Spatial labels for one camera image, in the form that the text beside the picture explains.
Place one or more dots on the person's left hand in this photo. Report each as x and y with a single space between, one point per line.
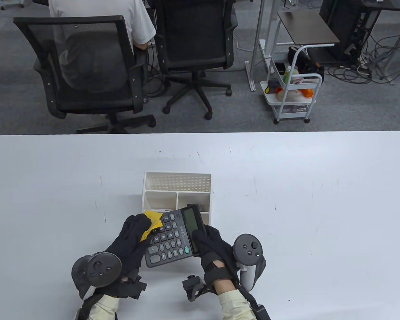
130 246

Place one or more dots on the person's right hand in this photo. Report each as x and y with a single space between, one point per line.
216 250

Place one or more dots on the yellow cleaning cloth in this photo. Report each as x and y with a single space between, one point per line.
153 221

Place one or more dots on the black calculator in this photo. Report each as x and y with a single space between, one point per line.
173 243

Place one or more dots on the person's left forearm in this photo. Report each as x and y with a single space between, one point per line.
101 308

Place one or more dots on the dark grey handheld controller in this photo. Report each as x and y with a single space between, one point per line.
250 250
96 270

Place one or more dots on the white plastic organizer basket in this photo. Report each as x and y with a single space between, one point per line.
176 181

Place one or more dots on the black mesh office chair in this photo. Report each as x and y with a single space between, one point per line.
96 100
193 33

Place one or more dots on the white rolling cart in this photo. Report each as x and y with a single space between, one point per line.
270 99

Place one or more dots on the white round container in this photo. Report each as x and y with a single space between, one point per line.
288 95

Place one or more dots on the orange plastic item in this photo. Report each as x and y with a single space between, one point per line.
306 92

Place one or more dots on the green bottle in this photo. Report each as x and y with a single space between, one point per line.
287 75

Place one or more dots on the black bag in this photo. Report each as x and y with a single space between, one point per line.
301 56

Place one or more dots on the brown top side table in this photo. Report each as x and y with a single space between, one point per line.
306 26

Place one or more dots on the black computer tower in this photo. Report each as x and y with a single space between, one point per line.
336 20

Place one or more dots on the black desk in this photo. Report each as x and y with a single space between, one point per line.
386 5

